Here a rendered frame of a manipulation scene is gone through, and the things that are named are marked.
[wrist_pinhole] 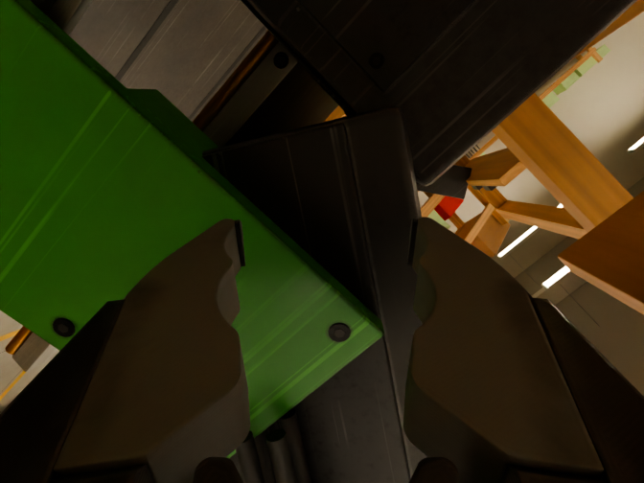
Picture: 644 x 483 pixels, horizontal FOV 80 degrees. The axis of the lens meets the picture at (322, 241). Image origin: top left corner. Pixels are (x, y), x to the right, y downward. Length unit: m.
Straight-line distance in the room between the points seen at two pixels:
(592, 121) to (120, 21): 9.64
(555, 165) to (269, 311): 0.84
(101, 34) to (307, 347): 0.42
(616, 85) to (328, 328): 10.03
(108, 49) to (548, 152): 0.80
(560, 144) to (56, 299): 0.90
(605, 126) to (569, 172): 9.02
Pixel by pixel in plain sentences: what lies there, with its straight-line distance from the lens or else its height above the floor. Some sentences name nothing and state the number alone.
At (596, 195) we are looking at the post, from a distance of 0.99.
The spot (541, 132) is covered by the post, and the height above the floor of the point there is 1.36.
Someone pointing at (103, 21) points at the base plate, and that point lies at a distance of 0.51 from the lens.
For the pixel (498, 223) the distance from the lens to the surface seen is 4.33.
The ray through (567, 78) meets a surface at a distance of 9.21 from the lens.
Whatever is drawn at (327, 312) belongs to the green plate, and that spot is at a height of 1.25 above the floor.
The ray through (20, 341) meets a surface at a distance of 0.43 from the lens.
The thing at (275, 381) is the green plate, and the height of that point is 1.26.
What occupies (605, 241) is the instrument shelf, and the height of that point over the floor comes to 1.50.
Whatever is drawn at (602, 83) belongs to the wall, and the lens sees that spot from 10.05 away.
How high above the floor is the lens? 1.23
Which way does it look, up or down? 1 degrees down
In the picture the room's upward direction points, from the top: 137 degrees clockwise
